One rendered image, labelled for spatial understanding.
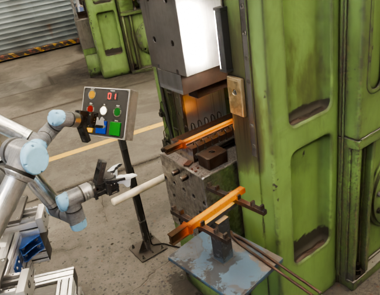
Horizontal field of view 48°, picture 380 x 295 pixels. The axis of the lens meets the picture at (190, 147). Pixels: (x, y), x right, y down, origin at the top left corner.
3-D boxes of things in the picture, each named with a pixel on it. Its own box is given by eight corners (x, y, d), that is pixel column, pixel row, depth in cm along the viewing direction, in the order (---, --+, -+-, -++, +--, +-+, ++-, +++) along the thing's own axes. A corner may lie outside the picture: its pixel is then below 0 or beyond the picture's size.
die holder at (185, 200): (213, 252, 214) (202, 178, 194) (172, 220, 243) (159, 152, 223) (290, 204, 240) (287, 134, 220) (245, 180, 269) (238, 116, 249)
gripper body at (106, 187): (113, 184, 198) (90, 195, 192) (109, 168, 194) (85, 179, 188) (121, 191, 192) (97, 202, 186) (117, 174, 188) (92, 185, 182)
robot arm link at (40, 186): (-18, 146, 166) (47, 220, 197) (-4, 151, 160) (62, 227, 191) (4, 127, 172) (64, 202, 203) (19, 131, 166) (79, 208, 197)
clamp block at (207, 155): (209, 171, 198) (207, 159, 195) (198, 165, 205) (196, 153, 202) (228, 161, 204) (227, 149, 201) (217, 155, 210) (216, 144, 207)
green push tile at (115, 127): (119, 136, 233) (120, 122, 233) (108, 134, 237) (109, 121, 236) (121, 136, 234) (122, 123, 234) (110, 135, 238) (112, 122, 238)
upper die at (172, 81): (183, 95, 191) (180, 75, 187) (160, 86, 206) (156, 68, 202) (251, 68, 211) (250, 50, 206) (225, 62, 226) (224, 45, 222)
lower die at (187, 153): (194, 163, 208) (192, 147, 204) (172, 150, 223) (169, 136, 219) (256, 132, 227) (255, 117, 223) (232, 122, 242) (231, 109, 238)
